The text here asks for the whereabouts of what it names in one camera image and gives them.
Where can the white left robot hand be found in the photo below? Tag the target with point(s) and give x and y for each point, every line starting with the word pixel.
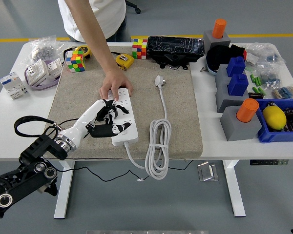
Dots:
pixel 84 119

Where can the person's right hand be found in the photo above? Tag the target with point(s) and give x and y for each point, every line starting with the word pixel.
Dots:
pixel 116 80

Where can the black plug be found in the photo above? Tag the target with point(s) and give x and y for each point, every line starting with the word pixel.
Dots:
pixel 102 115

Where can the white power strip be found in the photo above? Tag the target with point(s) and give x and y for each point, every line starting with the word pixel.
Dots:
pixel 131 136

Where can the person's right forearm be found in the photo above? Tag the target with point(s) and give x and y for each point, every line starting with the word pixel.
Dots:
pixel 95 31

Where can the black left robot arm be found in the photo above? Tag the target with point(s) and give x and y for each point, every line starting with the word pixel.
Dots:
pixel 5 192

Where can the tall multicolour puzzle cube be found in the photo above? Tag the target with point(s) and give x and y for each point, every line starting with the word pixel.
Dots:
pixel 139 48

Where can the yellow and black tape measure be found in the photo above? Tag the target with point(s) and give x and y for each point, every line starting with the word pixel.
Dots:
pixel 83 51

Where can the green and orange puzzle cube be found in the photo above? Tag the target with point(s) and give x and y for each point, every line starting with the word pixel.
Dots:
pixel 75 62

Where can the purple tray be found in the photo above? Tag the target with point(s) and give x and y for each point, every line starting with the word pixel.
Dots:
pixel 42 87

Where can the person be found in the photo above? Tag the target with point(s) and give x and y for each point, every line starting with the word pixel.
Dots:
pixel 110 14

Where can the black film-wrapped box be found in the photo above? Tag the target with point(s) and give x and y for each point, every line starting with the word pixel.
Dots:
pixel 175 46

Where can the grey-brown mat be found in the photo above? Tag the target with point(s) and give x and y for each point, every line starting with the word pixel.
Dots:
pixel 180 109

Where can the white table leg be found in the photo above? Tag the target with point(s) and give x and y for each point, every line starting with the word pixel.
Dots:
pixel 63 190
pixel 235 190

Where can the black table control panel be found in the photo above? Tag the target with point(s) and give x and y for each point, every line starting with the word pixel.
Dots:
pixel 268 162

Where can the black office chair base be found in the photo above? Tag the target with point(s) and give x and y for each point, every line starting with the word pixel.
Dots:
pixel 136 8

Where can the clear bag of screws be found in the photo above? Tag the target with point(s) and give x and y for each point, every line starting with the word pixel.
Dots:
pixel 42 50

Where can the white and blue circuit breaker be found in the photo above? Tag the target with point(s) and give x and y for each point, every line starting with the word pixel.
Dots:
pixel 12 85

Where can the light blue bowl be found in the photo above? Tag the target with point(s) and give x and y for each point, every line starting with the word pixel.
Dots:
pixel 210 69

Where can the blue plastic bin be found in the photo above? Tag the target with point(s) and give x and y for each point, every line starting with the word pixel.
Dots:
pixel 271 137

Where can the black cloth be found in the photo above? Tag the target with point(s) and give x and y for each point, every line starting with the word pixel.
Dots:
pixel 219 56

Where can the grey stepped block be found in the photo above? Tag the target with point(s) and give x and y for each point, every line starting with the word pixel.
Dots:
pixel 222 97

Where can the yellow floor tape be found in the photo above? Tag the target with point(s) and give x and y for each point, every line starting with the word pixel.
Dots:
pixel 5 40

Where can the orange cylinder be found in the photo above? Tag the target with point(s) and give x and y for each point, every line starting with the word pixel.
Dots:
pixel 219 28
pixel 247 110

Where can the yellow lemon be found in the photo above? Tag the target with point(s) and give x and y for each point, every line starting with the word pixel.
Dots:
pixel 274 117

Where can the blue block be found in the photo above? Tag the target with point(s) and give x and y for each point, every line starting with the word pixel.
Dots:
pixel 235 66
pixel 238 84

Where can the small black component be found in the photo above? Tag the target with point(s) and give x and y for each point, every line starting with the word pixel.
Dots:
pixel 255 95

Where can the clear bag of resistors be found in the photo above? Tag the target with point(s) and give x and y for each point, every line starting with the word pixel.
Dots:
pixel 285 92

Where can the clear bag of white parts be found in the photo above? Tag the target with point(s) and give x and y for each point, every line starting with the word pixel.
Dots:
pixel 258 53

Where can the clear bag of blue parts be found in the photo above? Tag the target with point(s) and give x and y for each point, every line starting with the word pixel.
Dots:
pixel 269 76

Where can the white wall socket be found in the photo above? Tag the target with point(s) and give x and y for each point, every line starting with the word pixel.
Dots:
pixel 54 67
pixel 35 70

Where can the black plastic bracket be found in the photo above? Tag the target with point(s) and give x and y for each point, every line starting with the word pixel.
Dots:
pixel 173 61

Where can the silver metal bracket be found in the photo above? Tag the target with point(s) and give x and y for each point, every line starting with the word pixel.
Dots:
pixel 206 171

